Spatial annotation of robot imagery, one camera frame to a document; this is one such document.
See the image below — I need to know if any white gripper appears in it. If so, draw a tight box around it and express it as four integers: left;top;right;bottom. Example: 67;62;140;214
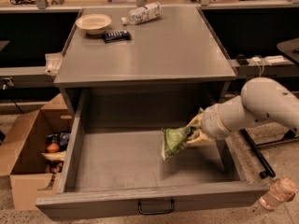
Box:
185;104;231;146

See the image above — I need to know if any green jalapeno chip bag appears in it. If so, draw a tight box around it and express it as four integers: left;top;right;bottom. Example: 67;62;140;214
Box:
162;126;195;160

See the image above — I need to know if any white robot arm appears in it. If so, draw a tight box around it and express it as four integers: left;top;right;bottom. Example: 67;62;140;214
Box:
185;77;299;146

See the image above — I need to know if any grey cabinet with top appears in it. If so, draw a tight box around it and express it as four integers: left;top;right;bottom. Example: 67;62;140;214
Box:
53;5;237;117

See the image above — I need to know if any open grey top drawer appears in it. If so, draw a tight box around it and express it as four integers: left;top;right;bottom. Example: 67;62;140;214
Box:
36;89;267;220

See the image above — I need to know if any blue snack bag in box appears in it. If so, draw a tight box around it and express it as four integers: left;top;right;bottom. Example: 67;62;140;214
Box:
47;132;70;150

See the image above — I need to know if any black metal stand leg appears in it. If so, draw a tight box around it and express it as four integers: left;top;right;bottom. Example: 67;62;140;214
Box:
240;129;276;179

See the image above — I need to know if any white power strip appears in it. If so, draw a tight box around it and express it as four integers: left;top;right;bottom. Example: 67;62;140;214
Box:
250;55;288;65

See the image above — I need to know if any dark blue snack package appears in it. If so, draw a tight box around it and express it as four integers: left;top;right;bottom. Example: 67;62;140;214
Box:
102;31;131;43

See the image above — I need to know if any clear plastic water bottle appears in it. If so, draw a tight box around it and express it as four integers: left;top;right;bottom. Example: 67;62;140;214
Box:
121;2;162;25

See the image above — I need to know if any orange fruit in box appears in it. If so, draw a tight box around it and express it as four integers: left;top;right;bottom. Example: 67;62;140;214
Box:
47;143;60;153

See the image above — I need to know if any white ceramic bowl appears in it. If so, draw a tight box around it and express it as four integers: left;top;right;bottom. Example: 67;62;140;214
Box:
76;14;111;35

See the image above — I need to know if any yellow item in box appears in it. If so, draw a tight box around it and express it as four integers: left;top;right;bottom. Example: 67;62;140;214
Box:
42;151;66;161

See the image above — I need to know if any brown cardboard box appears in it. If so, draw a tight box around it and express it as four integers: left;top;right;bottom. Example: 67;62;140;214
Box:
0;94;73;211

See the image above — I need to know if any black drawer handle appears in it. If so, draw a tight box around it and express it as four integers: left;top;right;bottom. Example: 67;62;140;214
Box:
137;200;175;216

